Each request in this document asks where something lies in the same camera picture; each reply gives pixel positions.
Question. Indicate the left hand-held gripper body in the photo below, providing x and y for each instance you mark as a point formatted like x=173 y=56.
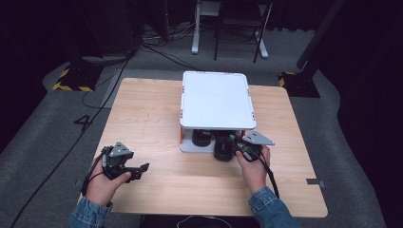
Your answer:
x=115 y=161

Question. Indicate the white two-tier shoe rack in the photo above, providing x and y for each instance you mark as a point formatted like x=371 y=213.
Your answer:
x=217 y=99

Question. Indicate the person's left hand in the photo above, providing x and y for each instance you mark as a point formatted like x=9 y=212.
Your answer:
x=103 y=186

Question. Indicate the grey tape strip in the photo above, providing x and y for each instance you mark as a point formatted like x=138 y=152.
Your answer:
x=315 y=182

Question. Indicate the dark cabinet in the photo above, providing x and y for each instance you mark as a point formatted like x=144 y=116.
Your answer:
x=111 y=25

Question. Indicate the yellow-black striped base plate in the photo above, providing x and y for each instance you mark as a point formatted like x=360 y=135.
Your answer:
x=77 y=79
x=299 y=85

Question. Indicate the white desk leg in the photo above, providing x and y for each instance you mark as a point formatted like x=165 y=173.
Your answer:
x=196 y=34
x=262 y=47

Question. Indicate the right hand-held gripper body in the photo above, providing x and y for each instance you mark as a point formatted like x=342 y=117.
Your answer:
x=253 y=147

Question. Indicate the black slanted pole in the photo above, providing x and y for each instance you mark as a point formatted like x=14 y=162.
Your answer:
x=318 y=38

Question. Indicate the person's right hand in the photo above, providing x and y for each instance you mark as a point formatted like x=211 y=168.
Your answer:
x=253 y=174

